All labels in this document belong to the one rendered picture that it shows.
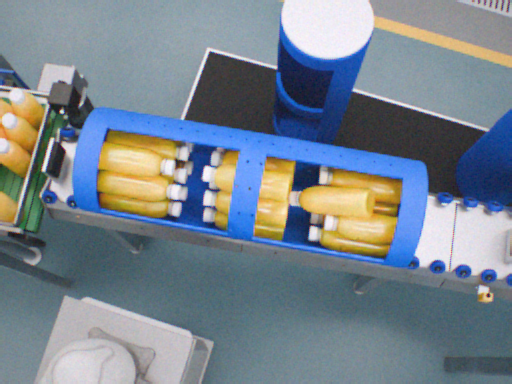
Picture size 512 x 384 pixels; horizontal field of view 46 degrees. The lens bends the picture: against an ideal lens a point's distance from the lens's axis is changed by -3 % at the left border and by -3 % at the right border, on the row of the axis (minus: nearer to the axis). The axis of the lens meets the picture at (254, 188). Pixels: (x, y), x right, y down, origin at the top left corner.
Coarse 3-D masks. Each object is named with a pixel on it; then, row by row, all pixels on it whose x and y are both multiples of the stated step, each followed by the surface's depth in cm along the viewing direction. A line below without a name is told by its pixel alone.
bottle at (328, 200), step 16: (304, 192) 159; (320, 192) 157; (336, 192) 154; (352, 192) 153; (368, 192) 152; (304, 208) 160; (320, 208) 156; (336, 208) 154; (352, 208) 152; (368, 208) 153
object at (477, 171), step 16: (496, 128) 217; (480, 144) 233; (496, 144) 215; (464, 160) 252; (480, 160) 232; (496, 160) 219; (464, 176) 251; (480, 176) 236; (496, 176) 225; (464, 192) 257; (480, 192) 244; (496, 192) 236
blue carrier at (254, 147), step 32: (96, 128) 154; (128, 128) 155; (160, 128) 156; (192, 128) 157; (224, 128) 160; (96, 160) 152; (192, 160) 178; (256, 160) 151; (320, 160) 152; (352, 160) 154; (384, 160) 155; (96, 192) 155; (192, 192) 178; (256, 192) 150; (416, 192) 149; (160, 224) 162; (192, 224) 169; (288, 224) 174; (320, 224) 174; (416, 224) 148; (352, 256) 157
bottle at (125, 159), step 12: (108, 144) 157; (108, 156) 155; (120, 156) 155; (132, 156) 155; (144, 156) 155; (156, 156) 156; (108, 168) 157; (120, 168) 156; (132, 168) 155; (144, 168) 155; (156, 168) 156
